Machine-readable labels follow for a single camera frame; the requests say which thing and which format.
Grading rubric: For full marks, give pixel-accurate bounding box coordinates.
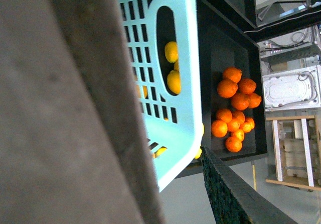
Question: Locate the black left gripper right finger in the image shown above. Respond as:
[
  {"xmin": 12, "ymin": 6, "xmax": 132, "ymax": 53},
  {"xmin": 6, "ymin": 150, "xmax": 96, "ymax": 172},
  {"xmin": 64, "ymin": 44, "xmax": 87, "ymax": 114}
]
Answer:
[{"xmin": 201, "ymin": 146, "xmax": 296, "ymax": 224}]

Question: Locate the yellow lemon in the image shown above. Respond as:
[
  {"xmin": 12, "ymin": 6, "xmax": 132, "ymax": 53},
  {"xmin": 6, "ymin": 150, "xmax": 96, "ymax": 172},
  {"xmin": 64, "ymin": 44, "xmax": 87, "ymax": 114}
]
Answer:
[
  {"xmin": 167, "ymin": 70, "xmax": 181, "ymax": 94},
  {"xmin": 165, "ymin": 41, "xmax": 179, "ymax": 63}
]

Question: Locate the orange fruit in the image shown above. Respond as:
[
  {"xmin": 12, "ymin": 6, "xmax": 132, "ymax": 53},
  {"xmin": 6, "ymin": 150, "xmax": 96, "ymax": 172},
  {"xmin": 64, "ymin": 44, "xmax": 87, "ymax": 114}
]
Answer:
[
  {"xmin": 240, "ymin": 121, "xmax": 252, "ymax": 133},
  {"xmin": 211, "ymin": 120, "xmax": 228, "ymax": 138},
  {"xmin": 230, "ymin": 92, "xmax": 249, "ymax": 111},
  {"xmin": 230, "ymin": 129, "xmax": 245, "ymax": 142},
  {"xmin": 217, "ymin": 79, "xmax": 238, "ymax": 98},
  {"xmin": 238, "ymin": 78, "xmax": 257, "ymax": 94},
  {"xmin": 227, "ymin": 118, "xmax": 240, "ymax": 132},
  {"xmin": 248, "ymin": 93, "xmax": 262, "ymax": 108},
  {"xmin": 232, "ymin": 110, "xmax": 245, "ymax": 124},
  {"xmin": 225, "ymin": 136, "xmax": 243, "ymax": 153},
  {"xmin": 216, "ymin": 108, "xmax": 233, "ymax": 123},
  {"xmin": 223, "ymin": 67, "xmax": 242, "ymax": 83}
]

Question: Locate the white washing machine back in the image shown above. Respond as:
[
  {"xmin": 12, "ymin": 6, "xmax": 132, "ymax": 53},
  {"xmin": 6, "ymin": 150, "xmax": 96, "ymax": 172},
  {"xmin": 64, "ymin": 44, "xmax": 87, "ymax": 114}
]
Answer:
[{"xmin": 262, "ymin": 65, "xmax": 320, "ymax": 112}]

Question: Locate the black fruit display tray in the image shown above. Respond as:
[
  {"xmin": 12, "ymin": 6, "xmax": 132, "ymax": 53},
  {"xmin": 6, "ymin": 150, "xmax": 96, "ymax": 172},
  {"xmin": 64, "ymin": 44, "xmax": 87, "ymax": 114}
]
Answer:
[{"xmin": 180, "ymin": 0, "xmax": 267, "ymax": 166}]

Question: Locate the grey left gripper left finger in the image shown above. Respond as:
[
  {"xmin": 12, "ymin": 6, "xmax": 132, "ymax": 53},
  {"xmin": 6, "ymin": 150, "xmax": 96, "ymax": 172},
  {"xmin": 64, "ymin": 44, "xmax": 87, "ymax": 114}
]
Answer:
[{"xmin": 1, "ymin": 0, "xmax": 166, "ymax": 223}]

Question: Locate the light blue plastic basket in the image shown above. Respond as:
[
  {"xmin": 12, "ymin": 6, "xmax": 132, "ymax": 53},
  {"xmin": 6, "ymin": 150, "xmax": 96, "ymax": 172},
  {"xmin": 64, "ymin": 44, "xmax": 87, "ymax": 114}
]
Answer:
[{"xmin": 118, "ymin": 0, "xmax": 204, "ymax": 190}]

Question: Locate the wooden white frame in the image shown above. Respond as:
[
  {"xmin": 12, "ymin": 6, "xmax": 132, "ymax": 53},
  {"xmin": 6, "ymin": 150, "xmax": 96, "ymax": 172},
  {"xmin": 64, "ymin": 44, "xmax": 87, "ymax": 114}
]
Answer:
[{"xmin": 265, "ymin": 115, "xmax": 320, "ymax": 191}]

